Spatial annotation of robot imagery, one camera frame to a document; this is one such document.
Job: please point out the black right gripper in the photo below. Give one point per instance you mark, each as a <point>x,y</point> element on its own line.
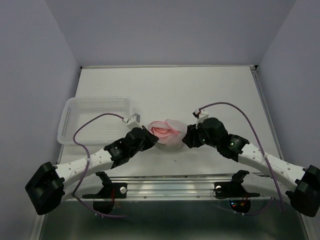
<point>191,134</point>

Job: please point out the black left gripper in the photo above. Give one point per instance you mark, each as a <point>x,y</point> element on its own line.
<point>153,138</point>

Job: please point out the pink bra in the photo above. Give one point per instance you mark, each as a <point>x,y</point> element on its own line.
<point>161,129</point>

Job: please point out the white mesh laundry bag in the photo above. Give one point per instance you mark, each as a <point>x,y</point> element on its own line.
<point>174,142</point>

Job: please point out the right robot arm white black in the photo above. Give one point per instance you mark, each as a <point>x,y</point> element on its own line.
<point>299,186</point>

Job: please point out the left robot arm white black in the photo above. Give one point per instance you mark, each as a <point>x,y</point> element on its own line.
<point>48,185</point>

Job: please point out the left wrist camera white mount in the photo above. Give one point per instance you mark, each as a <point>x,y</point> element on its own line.
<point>133,121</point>

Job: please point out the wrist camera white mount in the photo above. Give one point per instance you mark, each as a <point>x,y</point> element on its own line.
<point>201,115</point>
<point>133,121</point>

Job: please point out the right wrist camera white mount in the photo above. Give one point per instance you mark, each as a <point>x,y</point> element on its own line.
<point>201,115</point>

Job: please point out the aluminium front rail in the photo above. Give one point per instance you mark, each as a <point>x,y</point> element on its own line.
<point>170,188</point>

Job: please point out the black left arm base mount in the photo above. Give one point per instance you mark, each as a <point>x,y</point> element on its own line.
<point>104,199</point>

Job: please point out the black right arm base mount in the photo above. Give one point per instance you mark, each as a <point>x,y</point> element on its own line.
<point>238,197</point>

